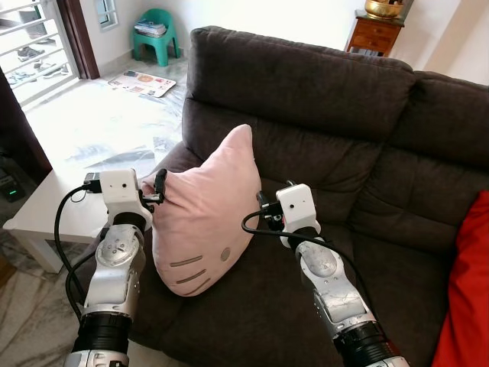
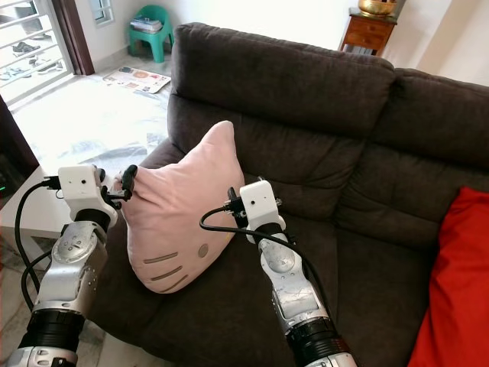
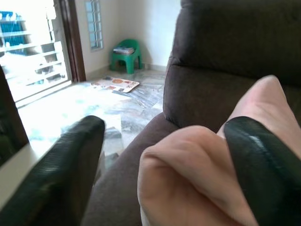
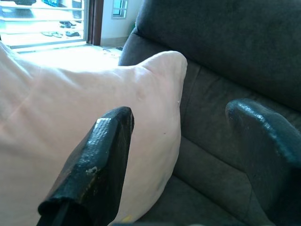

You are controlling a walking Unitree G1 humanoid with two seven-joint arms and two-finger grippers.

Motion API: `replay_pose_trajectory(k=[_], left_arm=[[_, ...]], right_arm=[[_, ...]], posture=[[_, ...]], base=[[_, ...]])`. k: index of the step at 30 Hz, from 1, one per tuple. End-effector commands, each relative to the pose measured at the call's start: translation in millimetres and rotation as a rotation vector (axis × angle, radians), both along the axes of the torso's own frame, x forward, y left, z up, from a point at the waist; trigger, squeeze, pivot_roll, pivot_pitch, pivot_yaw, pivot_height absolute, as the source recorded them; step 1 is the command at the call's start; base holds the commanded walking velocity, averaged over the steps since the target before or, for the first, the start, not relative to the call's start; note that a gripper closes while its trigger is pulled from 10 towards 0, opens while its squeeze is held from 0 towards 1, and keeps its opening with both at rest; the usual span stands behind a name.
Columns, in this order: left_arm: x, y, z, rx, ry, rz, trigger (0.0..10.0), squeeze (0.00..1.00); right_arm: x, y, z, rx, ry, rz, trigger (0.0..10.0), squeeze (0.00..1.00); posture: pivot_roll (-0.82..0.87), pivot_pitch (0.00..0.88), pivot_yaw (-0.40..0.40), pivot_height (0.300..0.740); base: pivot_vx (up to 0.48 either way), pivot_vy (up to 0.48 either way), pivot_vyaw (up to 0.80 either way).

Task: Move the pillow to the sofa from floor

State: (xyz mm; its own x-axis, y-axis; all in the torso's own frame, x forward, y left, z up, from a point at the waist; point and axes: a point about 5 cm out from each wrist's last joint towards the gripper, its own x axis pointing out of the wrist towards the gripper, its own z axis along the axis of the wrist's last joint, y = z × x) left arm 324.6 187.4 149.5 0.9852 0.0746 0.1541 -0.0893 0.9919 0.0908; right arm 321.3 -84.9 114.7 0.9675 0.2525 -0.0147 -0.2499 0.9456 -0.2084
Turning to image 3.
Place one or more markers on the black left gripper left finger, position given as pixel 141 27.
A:
pixel 58 176

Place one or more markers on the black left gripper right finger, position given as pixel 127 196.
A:
pixel 270 179

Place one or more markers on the pink pillow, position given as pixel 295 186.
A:
pixel 188 164

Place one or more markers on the colourful printed floor mat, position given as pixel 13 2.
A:
pixel 115 83

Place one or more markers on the dark brown fabric sofa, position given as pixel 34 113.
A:
pixel 211 70

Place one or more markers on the dark wooden door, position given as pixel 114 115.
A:
pixel 9 122

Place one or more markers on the white metal gate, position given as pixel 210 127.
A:
pixel 30 54

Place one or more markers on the green plastic chair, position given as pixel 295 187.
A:
pixel 134 63

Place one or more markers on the stack of papers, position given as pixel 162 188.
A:
pixel 123 50

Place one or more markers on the glass block window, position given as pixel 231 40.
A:
pixel 94 23

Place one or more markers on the brown wooden door frame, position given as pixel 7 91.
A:
pixel 73 47

